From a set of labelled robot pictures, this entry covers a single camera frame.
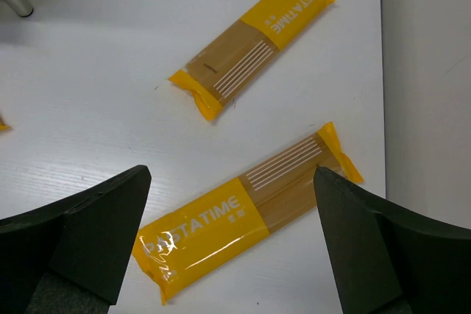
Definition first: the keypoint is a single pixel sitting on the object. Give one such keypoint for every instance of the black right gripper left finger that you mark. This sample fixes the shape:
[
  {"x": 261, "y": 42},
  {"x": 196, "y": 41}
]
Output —
[{"x": 71, "y": 256}]

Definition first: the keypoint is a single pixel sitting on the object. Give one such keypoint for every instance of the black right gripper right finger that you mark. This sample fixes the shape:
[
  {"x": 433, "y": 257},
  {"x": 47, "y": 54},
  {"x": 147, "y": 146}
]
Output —
[{"x": 388, "y": 259}]

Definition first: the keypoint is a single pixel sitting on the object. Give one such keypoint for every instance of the yellow pasta bag near right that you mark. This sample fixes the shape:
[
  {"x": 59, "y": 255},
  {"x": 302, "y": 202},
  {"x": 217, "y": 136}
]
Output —
[{"x": 183, "y": 246}]

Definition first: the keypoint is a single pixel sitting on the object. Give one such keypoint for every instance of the yellow pasta bag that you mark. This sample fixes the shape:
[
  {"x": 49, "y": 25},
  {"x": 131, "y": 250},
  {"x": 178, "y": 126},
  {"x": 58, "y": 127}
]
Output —
[
  {"x": 3, "y": 125},
  {"x": 183, "y": 246},
  {"x": 216, "y": 75}
]

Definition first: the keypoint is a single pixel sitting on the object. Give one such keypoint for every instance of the yellow pasta bag centre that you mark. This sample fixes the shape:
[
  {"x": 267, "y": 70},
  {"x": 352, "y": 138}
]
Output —
[{"x": 3, "y": 125}]

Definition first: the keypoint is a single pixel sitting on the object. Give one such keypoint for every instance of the yellow pasta bag far right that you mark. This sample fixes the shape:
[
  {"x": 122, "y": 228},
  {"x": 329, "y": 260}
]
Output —
[{"x": 216, "y": 75}]

